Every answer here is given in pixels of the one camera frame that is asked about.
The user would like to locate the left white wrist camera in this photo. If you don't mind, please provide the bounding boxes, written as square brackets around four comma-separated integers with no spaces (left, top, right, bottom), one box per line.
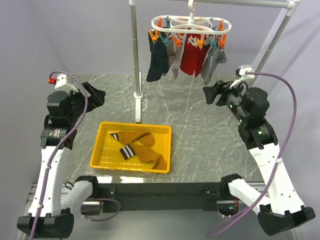
[48,73,78,94]

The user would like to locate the white round clip hanger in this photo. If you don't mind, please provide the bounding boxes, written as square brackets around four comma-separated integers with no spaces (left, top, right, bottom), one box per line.
[151,0,232,35]

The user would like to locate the grey hanging sock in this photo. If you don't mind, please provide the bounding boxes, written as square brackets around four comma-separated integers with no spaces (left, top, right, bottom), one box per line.
[200,43,227,86]

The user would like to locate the top silver rack bar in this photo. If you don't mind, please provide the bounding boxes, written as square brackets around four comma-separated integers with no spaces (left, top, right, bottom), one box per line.
[192,0,293,9]

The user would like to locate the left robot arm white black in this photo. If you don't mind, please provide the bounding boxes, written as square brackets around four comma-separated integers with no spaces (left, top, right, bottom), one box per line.
[17,82,106,239]

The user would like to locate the beige hanging sock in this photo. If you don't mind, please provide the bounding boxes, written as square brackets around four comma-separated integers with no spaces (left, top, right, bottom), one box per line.
[166,39,183,79]

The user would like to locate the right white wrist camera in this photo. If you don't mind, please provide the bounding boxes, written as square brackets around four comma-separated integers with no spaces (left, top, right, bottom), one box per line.
[229,64,255,89]

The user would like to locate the left silver rack pole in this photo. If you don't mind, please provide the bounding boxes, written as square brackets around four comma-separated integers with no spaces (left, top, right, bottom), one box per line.
[129,0,144,123]

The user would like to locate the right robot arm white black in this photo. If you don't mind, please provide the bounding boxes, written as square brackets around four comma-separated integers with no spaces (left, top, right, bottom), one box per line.
[203,81,316,236]

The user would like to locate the yellow plastic tray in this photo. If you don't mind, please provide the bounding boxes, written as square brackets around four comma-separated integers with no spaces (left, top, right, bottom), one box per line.
[90,121,172,174]

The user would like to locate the dark navy hanging sock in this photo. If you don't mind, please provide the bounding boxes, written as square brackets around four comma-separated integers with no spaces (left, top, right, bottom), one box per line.
[146,33,169,83]

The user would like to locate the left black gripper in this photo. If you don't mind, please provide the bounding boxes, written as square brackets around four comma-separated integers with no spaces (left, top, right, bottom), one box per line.
[67,81,105,124]

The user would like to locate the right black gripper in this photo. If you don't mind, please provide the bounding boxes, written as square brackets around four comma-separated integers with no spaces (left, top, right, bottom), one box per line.
[202,78,248,123]

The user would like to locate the aluminium rail frame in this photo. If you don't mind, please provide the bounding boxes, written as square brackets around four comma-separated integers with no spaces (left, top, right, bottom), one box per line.
[29,182,76,203]

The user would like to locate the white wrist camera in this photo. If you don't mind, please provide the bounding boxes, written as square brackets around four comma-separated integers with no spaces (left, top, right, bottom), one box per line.
[48,73,78,94]
[229,64,255,89]

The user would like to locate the red hanging sock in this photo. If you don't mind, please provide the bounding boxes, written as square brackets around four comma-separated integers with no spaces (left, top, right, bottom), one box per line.
[180,33,211,77]

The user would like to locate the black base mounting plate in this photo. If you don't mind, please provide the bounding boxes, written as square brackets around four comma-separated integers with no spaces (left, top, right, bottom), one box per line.
[94,182,228,211]

